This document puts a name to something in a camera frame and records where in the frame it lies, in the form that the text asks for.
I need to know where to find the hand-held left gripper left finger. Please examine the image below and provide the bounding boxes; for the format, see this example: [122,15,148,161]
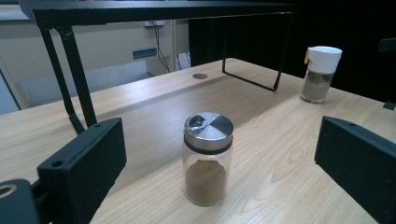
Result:
[36,117,128,224]

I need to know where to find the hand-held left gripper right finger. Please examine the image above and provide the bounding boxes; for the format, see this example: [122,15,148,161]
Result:
[314,115,396,224]

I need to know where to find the glass spice jar white lid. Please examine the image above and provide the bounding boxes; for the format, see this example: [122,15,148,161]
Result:
[300,45,343,105]

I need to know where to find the glass spice jar metal lid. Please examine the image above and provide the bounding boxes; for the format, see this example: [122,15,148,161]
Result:
[181,111,234,207]

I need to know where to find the black metal shelf rack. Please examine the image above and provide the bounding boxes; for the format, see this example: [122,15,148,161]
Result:
[18,0,297,135]

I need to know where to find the black curtain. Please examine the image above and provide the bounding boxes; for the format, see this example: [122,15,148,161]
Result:
[188,0,396,104]

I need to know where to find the dark grey wall bracket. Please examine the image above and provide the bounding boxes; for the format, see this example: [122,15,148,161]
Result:
[133,48,158,60]

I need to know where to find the white wall power outlet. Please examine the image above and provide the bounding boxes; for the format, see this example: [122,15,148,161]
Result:
[143,20,166,28]

